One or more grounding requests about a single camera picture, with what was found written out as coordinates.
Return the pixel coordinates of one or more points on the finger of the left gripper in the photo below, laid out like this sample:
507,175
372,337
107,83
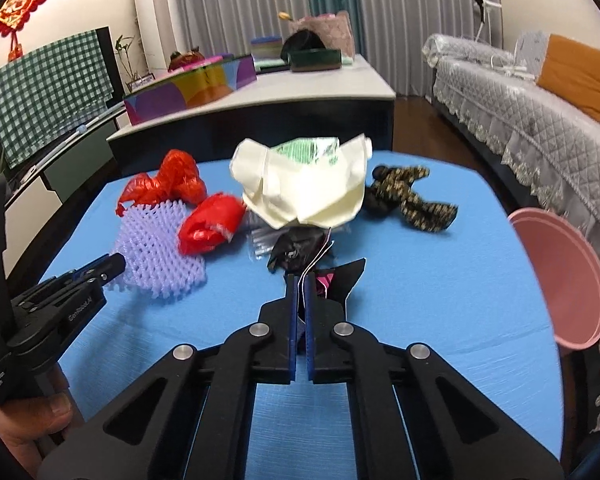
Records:
115,267
96,268

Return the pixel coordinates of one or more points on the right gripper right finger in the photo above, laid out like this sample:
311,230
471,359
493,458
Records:
309,298

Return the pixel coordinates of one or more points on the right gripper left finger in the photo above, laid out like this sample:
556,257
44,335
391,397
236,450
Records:
292,304

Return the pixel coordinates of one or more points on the black plastic wrapper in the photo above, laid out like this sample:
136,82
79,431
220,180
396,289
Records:
297,248

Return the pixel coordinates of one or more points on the black pink checkered wrapper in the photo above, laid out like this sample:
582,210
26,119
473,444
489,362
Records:
337,283

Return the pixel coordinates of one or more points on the red plastic bag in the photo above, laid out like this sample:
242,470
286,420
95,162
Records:
213,223
178,178

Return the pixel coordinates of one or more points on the white straws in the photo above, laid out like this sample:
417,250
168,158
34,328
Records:
260,235

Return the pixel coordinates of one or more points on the pink plastic trash bin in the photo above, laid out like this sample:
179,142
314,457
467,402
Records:
568,271

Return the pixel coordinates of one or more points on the person's left hand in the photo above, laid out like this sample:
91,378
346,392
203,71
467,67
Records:
24,422

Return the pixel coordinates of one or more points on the purple foam net sleeve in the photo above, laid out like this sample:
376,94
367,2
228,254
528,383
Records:
148,240

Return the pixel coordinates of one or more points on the tv cabinet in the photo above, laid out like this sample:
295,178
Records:
53,180

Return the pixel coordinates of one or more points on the leopard print fabric scrap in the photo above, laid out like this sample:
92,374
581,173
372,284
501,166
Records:
392,190

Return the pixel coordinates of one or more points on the white top coffee table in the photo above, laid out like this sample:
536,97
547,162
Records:
274,109

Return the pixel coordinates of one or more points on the green checkered cloth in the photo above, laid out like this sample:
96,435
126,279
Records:
49,92

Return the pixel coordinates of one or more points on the potted bamboo plant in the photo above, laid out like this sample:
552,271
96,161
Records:
122,47

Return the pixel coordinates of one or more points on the colorful rectangular box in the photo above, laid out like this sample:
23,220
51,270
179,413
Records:
189,87

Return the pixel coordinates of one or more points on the dark green round tray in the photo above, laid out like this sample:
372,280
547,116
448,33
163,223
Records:
314,60

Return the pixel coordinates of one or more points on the stacked colorful bowls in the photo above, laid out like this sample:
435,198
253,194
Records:
266,48

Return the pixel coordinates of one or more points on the pink woven basket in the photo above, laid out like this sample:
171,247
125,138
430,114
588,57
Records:
334,29

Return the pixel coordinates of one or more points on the red chinese knot decoration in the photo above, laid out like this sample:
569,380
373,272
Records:
14,14

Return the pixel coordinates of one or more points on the grey curtain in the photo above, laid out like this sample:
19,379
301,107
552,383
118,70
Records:
388,33

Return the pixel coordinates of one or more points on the grey quilted sofa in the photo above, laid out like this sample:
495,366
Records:
552,148

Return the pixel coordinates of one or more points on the white standing air conditioner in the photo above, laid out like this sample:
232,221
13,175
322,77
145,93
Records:
156,33

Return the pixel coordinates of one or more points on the orange cushion far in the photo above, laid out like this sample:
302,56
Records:
571,71

